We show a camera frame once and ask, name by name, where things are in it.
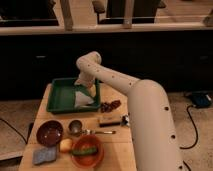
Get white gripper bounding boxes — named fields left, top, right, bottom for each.
left=75, top=71, right=95, bottom=88

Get white towel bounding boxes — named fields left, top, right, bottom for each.
left=74, top=86, right=96, bottom=108

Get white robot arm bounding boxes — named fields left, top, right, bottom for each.
left=76, top=51, right=185, bottom=171

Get green plastic tray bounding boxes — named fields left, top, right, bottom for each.
left=46, top=78, right=100, bottom=114

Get dark red grapes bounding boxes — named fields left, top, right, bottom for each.
left=101, top=100, right=121, bottom=113

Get small metal cup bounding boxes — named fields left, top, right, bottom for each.
left=68, top=120, right=82, bottom=136

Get metal spoon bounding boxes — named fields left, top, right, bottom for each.
left=82, top=129, right=116, bottom=135

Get wooden brush block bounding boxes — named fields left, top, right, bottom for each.
left=98, top=115, right=129, bottom=127

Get wooden railing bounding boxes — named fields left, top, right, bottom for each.
left=0, top=0, right=213, bottom=35

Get dark red bowl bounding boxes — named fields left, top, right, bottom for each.
left=36, top=120, right=63, bottom=147

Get yellow lemon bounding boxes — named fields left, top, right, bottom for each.
left=60, top=139, right=73, bottom=153

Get orange bowl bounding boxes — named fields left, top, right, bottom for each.
left=70, top=135, right=104, bottom=169

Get green cucumber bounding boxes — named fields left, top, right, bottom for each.
left=71, top=148, right=98, bottom=156

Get blue grey sponge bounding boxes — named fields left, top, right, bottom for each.
left=32, top=147, right=57, bottom=165

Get blue black floor device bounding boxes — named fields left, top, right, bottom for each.
left=189, top=92, right=212, bottom=108

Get black cable at left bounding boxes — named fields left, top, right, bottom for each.
left=0, top=117, right=28, bottom=145

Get black power cable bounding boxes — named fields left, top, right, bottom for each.
left=179, top=104, right=200, bottom=150

